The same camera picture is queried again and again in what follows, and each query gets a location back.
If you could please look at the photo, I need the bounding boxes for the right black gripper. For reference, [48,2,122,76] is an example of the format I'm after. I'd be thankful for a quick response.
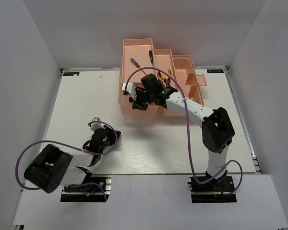
[129,89,154,112]

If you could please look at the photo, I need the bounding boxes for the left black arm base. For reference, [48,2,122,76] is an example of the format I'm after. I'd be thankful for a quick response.
[60,175,112,203]

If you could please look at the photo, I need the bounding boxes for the left blue table label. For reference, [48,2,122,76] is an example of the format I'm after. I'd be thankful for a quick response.
[63,72,80,76]

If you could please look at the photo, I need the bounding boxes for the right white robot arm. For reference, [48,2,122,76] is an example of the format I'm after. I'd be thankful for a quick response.
[122,74,235,191]

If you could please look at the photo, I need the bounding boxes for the pink plastic toolbox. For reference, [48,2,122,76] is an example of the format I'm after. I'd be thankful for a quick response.
[119,38,207,117]

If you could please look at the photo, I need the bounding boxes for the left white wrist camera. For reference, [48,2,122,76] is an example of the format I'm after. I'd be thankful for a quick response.
[88,117,103,132]

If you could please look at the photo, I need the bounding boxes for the blue handled screwdriver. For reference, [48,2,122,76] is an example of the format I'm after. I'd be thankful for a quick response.
[130,58,147,75]

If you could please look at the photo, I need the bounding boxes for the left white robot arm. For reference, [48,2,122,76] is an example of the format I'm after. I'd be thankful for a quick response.
[24,121,121,193]

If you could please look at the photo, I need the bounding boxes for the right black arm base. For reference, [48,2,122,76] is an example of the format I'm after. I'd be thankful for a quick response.
[188,170,237,204]

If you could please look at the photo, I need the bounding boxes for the black precision screwdriver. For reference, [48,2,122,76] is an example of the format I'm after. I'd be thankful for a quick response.
[148,50,154,65]

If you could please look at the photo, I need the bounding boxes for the yellow pliers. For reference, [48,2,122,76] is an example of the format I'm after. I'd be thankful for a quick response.
[157,71,167,84]
[165,69,173,86]

